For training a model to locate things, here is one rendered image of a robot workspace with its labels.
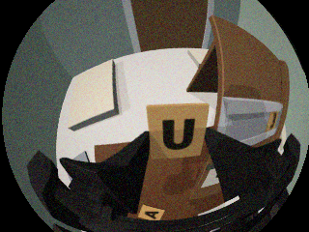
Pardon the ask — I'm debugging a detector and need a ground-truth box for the white paper ticket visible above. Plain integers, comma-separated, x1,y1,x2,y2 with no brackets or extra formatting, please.
202,169,220,187

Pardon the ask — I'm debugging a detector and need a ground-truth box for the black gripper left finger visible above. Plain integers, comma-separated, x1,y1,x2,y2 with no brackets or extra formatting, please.
59,131,151,214

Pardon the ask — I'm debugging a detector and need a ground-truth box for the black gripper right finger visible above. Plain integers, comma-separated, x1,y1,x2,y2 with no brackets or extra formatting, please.
205,128,282,202

